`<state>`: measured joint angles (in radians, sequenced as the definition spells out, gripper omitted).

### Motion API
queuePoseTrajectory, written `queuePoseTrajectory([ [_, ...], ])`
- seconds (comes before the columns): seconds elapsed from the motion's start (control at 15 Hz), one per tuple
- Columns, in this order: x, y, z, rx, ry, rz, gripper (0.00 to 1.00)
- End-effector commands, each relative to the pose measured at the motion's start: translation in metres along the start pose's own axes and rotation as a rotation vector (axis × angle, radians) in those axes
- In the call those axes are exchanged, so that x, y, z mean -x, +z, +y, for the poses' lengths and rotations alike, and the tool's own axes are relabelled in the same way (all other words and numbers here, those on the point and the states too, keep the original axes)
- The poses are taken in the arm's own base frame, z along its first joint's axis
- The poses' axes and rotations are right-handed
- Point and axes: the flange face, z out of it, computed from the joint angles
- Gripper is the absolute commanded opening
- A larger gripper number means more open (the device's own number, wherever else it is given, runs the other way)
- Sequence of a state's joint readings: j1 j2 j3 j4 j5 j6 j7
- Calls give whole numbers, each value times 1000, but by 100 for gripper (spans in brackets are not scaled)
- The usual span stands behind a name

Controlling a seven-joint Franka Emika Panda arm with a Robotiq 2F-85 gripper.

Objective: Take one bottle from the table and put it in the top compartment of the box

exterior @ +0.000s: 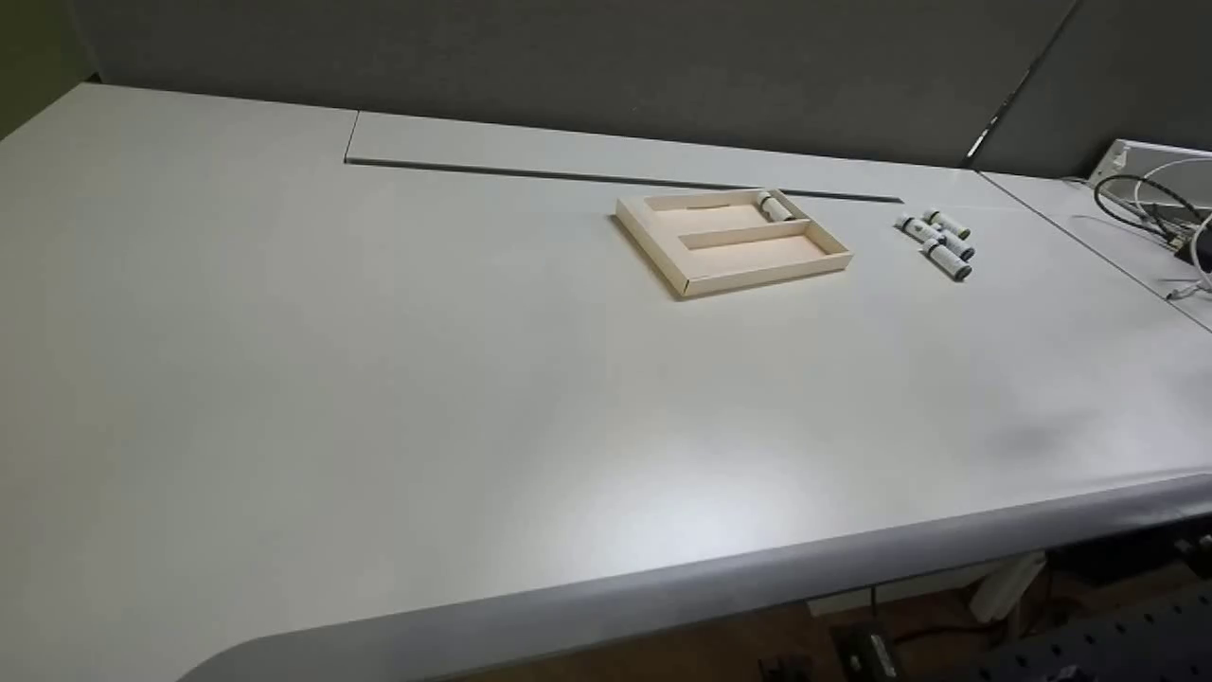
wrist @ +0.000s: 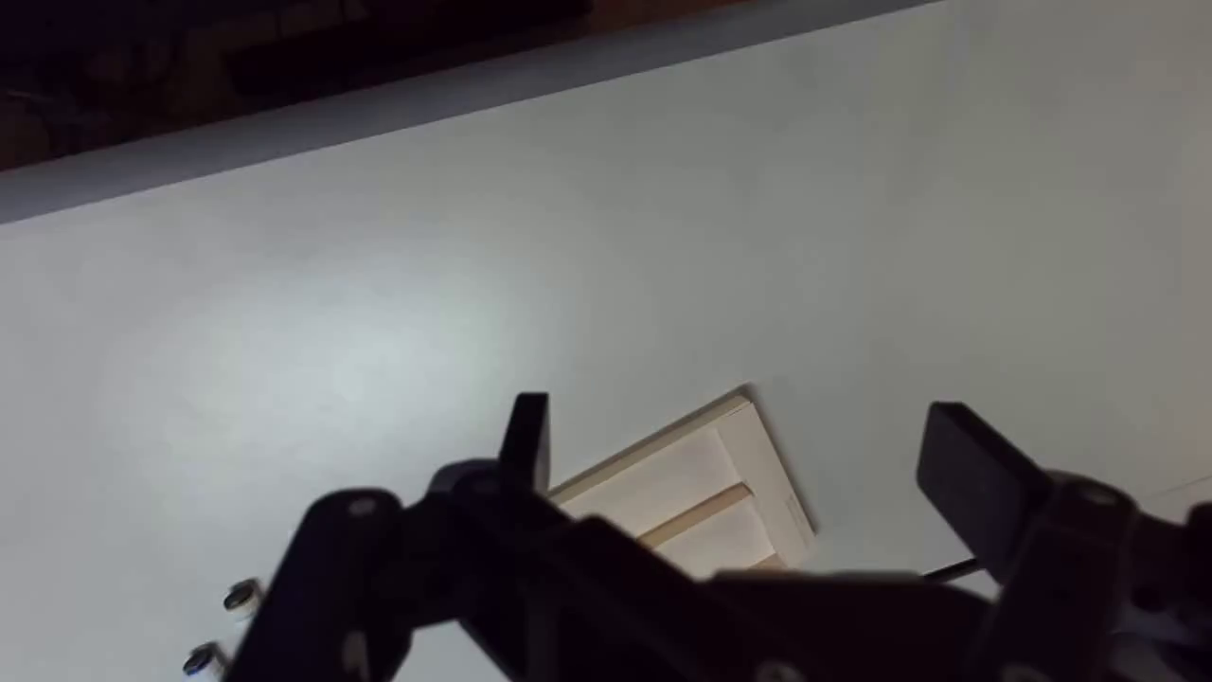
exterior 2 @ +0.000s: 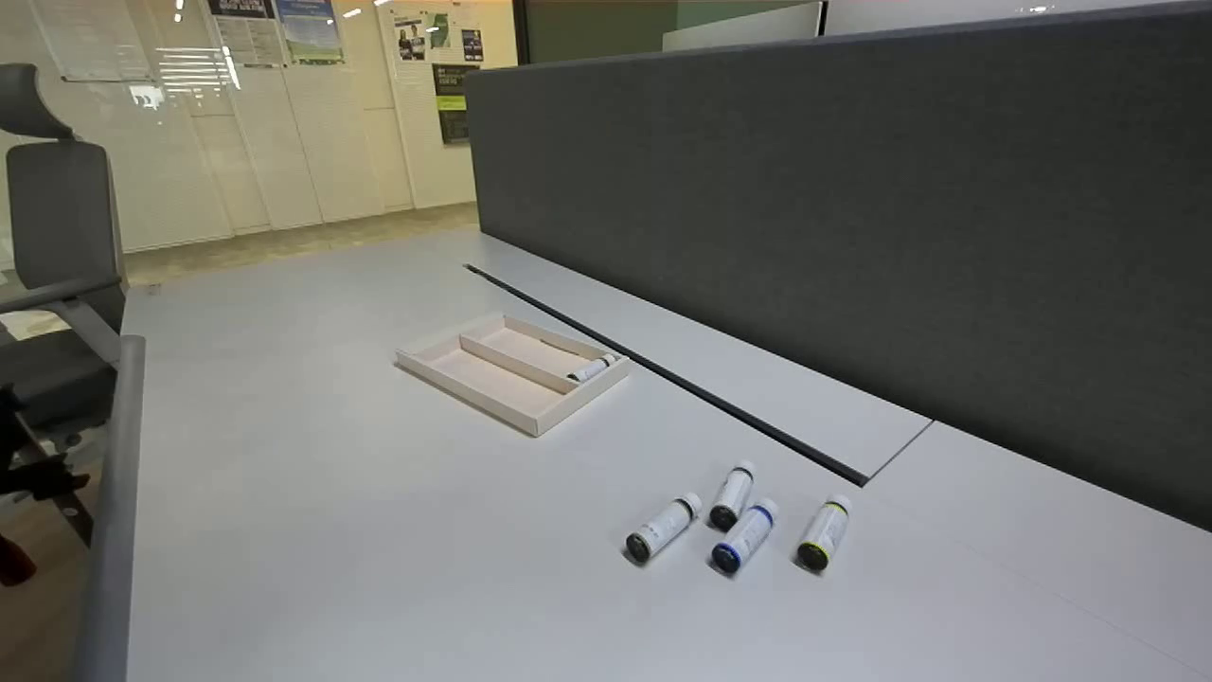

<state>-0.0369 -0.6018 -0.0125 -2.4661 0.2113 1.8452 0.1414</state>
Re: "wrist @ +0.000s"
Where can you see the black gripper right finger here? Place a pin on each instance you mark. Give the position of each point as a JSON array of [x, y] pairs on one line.
[[997, 506]]

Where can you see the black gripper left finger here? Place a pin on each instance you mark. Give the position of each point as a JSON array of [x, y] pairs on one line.
[[380, 570]]

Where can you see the light wooden compartment box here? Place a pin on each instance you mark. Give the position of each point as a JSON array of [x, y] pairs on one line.
[[683, 477]]

